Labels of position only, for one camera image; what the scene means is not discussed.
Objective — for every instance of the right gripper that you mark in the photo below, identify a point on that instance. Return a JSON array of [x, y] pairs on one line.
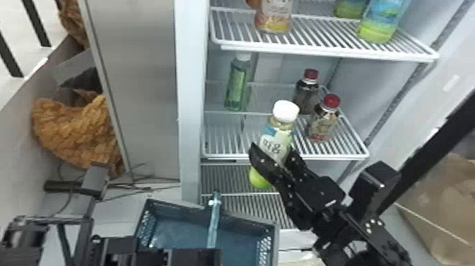
[[313, 198]]

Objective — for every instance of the green bottle with white cap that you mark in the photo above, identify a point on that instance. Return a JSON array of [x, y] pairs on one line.
[[278, 139]]

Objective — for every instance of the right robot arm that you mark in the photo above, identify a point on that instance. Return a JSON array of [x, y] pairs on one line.
[[365, 245]]

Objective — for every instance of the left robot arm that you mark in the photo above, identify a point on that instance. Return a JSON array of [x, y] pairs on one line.
[[118, 253]]

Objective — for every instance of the brown bottle with red cap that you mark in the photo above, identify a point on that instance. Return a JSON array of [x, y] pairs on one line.
[[323, 120], [307, 94]]

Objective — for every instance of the white fridge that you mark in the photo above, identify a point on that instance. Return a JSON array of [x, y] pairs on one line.
[[191, 111]]

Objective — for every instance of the blue basket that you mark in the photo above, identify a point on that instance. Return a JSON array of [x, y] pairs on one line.
[[193, 237]]

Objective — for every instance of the orange bottle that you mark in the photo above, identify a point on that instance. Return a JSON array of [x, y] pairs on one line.
[[272, 16]]

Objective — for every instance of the fridge door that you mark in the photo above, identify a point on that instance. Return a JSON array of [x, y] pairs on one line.
[[438, 143]]

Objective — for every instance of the brown woven basket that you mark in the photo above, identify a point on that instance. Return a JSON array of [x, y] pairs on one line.
[[76, 133], [74, 18]]

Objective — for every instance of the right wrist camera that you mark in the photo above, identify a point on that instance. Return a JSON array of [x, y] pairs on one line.
[[373, 189]]

